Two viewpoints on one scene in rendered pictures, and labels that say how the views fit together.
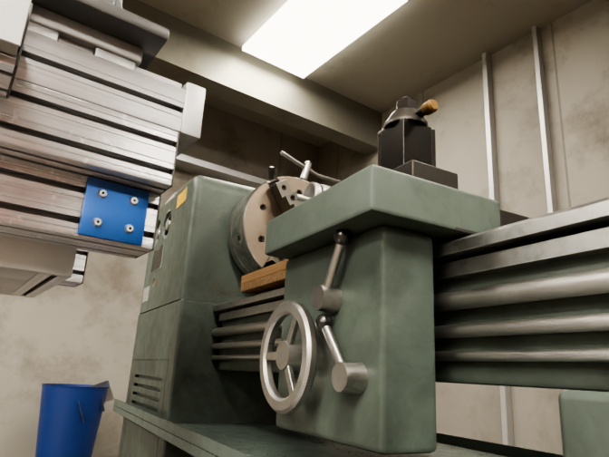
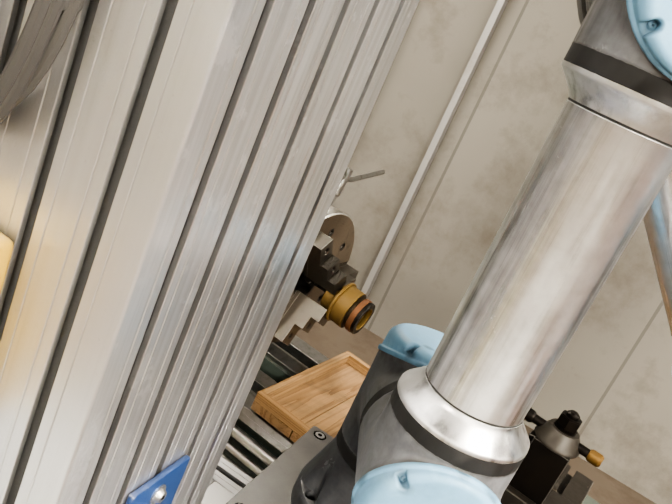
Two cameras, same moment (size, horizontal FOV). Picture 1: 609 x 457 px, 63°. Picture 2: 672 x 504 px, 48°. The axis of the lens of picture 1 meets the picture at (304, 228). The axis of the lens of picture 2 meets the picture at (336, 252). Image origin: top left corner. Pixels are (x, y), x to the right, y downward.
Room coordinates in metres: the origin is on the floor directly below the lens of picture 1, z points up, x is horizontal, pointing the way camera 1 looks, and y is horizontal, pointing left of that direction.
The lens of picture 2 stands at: (0.20, 0.90, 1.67)
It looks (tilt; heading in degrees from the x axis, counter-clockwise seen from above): 19 degrees down; 322
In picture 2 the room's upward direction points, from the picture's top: 24 degrees clockwise
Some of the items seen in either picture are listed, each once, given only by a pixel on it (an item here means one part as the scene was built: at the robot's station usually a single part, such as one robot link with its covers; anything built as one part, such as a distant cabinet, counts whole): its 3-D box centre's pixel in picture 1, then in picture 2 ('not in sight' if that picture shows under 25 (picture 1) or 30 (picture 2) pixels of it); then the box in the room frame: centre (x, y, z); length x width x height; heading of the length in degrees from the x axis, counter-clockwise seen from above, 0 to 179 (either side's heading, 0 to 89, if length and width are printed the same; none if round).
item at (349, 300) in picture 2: not in sight; (346, 306); (1.28, -0.02, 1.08); 0.09 x 0.09 x 0.09; 31
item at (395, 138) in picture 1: (406, 156); (540, 462); (0.83, -0.18, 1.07); 0.07 x 0.07 x 0.10; 28
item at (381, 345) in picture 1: (336, 335); not in sight; (0.72, -0.05, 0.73); 0.27 x 0.12 x 0.27; 28
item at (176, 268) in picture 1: (230, 260); not in sight; (1.76, 0.26, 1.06); 0.59 x 0.48 x 0.39; 28
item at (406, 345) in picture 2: not in sight; (420, 399); (0.65, 0.37, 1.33); 0.13 x 0.12 x 0.14; 146
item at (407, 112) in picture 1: (405, 121); (560, 435); (0.82, -0.18, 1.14); 0.08 x 0.08 x 0.03
